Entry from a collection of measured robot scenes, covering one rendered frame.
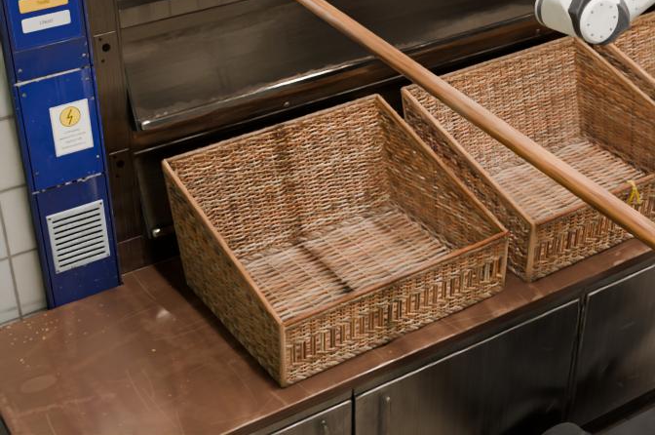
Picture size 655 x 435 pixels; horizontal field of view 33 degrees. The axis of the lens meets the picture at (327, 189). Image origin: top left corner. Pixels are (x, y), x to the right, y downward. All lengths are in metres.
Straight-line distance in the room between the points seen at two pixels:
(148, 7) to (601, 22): 0.87
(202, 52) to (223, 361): 0.63
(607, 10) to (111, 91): 0.97
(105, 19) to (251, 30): 0.34
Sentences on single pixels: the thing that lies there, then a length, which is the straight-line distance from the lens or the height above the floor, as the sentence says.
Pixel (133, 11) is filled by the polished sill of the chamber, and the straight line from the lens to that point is 2.18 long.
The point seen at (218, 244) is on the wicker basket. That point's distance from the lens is 2.15.
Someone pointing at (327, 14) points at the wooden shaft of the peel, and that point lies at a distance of 2.06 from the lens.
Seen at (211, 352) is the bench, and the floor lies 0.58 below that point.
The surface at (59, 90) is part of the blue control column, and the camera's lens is 2.15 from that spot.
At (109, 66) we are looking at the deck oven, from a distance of 2.21.
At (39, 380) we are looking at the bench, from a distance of 2.21.
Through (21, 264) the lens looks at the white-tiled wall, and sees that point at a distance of 2.33.
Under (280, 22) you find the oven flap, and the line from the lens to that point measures 2.37.
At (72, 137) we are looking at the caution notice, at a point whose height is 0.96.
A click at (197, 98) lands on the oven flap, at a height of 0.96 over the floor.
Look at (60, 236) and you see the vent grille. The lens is 2.29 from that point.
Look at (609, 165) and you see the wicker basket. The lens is 2.85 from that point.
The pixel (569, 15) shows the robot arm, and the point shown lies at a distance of 1.86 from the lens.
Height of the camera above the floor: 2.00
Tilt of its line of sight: 32 degrees down
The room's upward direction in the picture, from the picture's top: straight up
